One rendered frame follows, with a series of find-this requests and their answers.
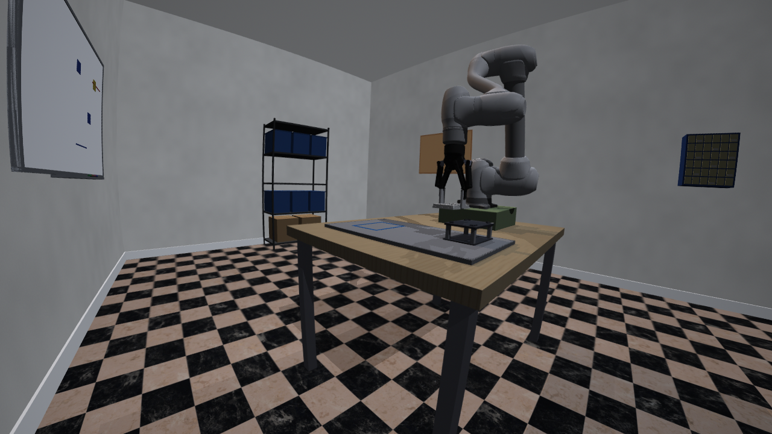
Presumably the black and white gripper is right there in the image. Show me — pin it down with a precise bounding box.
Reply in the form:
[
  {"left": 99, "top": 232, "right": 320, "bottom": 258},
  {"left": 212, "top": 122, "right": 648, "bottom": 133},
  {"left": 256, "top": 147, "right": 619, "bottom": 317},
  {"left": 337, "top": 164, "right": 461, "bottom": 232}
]
[{"left": 435, "top": 143, "right": 472, "bottom": 209}]

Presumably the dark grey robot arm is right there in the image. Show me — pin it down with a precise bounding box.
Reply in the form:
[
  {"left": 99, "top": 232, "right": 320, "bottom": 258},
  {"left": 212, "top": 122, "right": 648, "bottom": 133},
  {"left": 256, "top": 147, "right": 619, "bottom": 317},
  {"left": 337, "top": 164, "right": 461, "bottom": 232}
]
[{"left": 441, "top": 45, "right": 539, "bottom": 209}]

